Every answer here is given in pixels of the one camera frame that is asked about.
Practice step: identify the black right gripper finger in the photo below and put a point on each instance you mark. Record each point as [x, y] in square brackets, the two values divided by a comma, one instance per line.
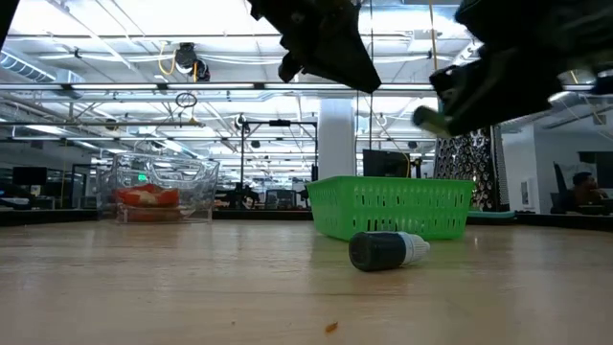
[479, 74]
[488, 110]

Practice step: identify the black computer monitor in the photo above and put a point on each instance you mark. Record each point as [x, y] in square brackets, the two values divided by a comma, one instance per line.
[383, 165]

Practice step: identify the small brown crumb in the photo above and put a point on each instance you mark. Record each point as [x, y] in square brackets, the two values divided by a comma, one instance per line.
[331, 328]

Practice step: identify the pink plastic bag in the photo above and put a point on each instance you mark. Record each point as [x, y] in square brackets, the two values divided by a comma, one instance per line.
[143, 196]

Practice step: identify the white round pillar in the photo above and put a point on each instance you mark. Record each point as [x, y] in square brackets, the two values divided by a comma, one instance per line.
[336, 139]

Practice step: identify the small framed wall picture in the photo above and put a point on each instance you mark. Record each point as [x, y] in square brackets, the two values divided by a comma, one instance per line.
[525, 192]

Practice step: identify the clear plastic bin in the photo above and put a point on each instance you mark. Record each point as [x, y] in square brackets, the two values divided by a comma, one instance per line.
[201, 182]

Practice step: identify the dark screen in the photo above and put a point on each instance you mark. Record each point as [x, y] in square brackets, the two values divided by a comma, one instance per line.
[29, 176]

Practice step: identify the green plastic basket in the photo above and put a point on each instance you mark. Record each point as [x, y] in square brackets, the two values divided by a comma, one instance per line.
[383, 206]

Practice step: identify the black dropper bottle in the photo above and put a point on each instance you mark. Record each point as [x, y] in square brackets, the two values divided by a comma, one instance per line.
[378, 251]

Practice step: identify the red snack packet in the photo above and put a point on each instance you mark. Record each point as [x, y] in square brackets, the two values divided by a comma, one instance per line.
[151, 214]

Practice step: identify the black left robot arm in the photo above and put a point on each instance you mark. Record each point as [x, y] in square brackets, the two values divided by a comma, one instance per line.
[6, 14]

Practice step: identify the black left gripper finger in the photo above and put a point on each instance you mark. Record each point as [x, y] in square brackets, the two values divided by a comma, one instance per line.
[291, 67]
[345, 62]

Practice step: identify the person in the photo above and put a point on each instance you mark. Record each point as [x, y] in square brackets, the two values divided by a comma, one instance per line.
[586, 189]

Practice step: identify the black metal stand frame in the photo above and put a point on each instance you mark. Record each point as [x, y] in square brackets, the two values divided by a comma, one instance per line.
[242, 153]

